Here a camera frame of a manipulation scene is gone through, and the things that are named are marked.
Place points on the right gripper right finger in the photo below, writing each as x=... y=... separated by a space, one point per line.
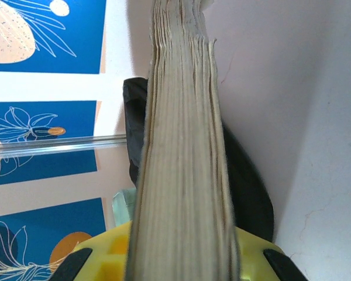
x=260 y=260

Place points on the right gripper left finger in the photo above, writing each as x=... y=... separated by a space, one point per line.
x=105 y=257

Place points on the black backpack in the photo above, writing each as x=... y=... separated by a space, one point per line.
x=245 y=190

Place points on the navy blue book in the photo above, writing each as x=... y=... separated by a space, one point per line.
x=181 y=146

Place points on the mint green pouch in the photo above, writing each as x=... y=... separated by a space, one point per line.
x=121 y=207

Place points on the blue poster with orange circle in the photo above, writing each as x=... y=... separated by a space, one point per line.
x=46 y=222

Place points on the blue poster with white flower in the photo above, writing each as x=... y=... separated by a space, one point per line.
x=76 y=117

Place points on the blue poster with beige circle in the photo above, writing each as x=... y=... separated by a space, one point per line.
x=85 y=44

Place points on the blue floral wall poster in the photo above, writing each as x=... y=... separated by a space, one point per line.
x=61 y=167

